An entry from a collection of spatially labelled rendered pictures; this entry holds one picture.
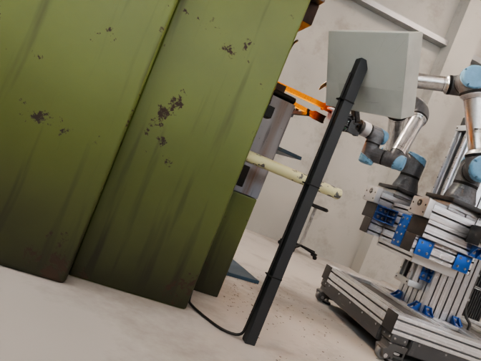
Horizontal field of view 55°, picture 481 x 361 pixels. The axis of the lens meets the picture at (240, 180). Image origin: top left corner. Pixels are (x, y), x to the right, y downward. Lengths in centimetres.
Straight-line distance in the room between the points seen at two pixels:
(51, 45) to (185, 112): 47
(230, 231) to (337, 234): 362
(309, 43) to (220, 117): 380
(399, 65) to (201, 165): 75
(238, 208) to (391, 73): 85
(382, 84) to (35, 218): 122
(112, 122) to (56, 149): 19
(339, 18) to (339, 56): 380
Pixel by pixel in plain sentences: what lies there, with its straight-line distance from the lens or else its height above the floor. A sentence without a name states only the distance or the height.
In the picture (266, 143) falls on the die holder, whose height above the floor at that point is 71.
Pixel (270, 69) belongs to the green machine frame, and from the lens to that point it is 174.
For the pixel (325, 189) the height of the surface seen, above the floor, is 62.
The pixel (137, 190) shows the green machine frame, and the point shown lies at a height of 36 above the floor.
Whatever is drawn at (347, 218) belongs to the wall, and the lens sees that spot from 559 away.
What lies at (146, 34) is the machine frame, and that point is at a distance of 156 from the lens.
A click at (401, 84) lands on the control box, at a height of 102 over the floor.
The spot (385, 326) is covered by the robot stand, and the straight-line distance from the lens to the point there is 233.
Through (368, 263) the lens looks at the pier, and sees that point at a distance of 558.
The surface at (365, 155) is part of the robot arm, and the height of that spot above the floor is 87.
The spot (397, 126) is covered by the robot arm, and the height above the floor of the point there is 112.
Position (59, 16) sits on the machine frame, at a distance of 157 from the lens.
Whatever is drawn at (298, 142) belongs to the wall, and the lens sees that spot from 528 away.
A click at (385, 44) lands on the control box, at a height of 113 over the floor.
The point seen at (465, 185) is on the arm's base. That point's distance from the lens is 248.
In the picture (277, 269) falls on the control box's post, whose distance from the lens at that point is 166.
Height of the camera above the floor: 55
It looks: 1 degrees down
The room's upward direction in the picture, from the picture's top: 22 degrees clockwise
